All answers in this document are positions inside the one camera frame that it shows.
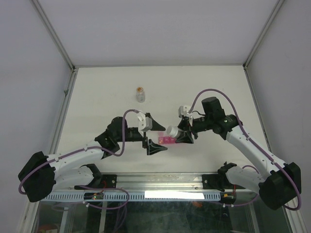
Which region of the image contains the right aluminium frame post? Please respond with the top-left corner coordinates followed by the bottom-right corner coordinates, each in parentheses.
top-left (244, 0), bottom-right (286, 70)

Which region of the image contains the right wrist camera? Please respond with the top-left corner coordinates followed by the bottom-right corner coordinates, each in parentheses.
top-left (178, 105), bottom-right (193, 122)

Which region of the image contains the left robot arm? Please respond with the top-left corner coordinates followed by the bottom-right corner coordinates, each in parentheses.
top-left (17, 109), bottom-right (167, 202)

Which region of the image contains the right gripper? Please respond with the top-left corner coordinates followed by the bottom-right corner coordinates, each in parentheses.
top-left (174, 116), bottom-right (213, 144)

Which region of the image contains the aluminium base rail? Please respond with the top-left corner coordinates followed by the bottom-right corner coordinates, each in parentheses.
top-left (31, 171), bottom-right (268, 194)

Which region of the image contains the aluminium frame post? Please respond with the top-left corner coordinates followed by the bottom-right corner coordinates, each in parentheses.
top-left (244, 0), bottom-right (286, 70)
top-left (31, 0), bottom-right (75, 70)

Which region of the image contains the clear glass pill bottle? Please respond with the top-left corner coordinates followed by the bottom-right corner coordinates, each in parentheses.
top-left (136, 89), bottom-right (146, 103)

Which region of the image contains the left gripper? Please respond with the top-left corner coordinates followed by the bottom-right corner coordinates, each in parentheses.
top-left (117, 114), bottom-right (168, 154)

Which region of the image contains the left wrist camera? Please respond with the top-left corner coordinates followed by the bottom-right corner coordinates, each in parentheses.
top-left (137, 112), bottom-right (153, 132)

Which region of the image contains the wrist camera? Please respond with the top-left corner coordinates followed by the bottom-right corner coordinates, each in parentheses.
top-left (137, 112), bottom-right (153, 132)
top-left (178, 105), bottom-right (193, 122)

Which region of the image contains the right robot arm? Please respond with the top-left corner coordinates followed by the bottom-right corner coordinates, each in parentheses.
top-left (167, 97), bottom-right (301, 210)

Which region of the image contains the pink pill organizer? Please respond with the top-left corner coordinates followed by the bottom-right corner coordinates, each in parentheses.
top-left (158, 132), bottom-right (176, 145)

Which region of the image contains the white slotted cable duct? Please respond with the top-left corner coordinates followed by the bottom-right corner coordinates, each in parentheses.
top-left (43, 191), bottom-right (221, 202)

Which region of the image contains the white blue pill bottle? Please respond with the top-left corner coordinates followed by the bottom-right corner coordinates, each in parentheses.
top-left (166, 126), bottom-right (184, 139)

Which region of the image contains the left aluminium frame post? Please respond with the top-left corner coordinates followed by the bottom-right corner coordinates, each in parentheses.
top-left (31, 0), bottom-right (75, 70)

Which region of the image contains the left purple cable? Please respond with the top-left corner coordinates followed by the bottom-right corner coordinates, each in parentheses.
top-left (18, 109), bottom-right (143, 209)

